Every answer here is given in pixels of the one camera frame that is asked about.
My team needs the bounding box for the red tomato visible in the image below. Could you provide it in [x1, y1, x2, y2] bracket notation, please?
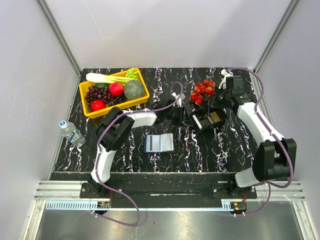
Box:
[90, 99, 106, 112]

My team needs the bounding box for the black leather card holder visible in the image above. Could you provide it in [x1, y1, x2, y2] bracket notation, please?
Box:
[145, 133, 174, 153]

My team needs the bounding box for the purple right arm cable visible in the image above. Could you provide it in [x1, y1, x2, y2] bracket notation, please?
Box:
[221, 67, 296, 218]

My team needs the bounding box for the gold credit card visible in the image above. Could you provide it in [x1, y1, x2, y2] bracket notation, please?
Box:
[209, 111, 221, 123]

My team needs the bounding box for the black card storage box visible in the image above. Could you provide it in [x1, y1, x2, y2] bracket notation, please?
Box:
[189, 107, 227, 135]

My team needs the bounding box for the white credit card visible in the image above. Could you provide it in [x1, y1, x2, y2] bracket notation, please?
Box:
[145, 135, 161, 153]

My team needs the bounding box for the yellow plastic tray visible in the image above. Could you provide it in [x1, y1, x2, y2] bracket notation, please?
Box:
[79, 68, 150, 119]

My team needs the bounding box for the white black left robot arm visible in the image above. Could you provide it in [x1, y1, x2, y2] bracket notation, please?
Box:
[88, 93, 185, 198]

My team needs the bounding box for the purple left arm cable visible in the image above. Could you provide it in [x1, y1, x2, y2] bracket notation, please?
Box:
[96, 81, 186, 226]

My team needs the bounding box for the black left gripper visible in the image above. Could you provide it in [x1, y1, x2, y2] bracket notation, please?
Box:
[164, 105, 193, 127]

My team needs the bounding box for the white green leek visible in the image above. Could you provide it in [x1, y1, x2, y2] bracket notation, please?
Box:
[86, 68, 139, 85]

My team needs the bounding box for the green melon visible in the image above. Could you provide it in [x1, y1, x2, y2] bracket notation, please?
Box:
[123, 80, 145, 100]

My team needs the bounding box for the dark purple grape bunch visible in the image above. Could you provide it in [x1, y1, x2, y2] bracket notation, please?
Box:
[84, 85, 127, 107]

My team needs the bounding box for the plastic water bottle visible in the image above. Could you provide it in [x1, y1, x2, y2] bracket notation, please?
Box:
[59, 120, 86, 148]

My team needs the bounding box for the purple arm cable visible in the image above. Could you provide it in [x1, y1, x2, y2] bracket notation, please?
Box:
[221, 67, 296, 218]
[96, 81, 186, 226]

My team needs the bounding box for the red artificial berry bunch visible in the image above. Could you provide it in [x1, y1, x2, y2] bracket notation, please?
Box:
[189, 79, 216, 106]

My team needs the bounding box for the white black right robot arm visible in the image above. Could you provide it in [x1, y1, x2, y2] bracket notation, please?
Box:
[209, 73, 297, 198]

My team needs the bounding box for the red apple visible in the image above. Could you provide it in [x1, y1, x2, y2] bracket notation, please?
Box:
[109, 82, 124, 97]

